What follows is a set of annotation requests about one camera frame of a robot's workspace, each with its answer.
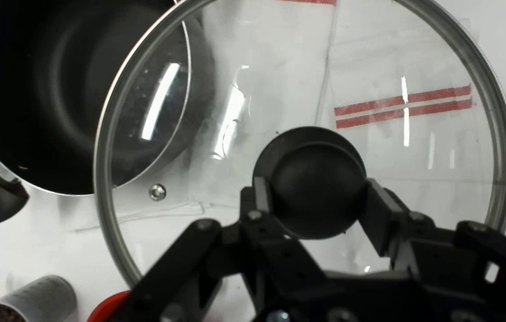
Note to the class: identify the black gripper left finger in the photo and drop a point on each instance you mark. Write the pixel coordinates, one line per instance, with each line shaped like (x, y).
(253, 269)

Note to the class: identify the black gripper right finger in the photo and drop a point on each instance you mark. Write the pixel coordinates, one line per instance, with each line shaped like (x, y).
(383, 217)

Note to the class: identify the red bowl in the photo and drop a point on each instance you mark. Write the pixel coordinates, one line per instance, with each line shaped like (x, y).
(110, 309)

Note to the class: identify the white towel red stripes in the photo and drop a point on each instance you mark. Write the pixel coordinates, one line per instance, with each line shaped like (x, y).
(276, 55)
(396, 60)

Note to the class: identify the glass pot lid black knob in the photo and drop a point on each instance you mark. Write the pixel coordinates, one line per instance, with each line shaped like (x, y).
(317, 180)

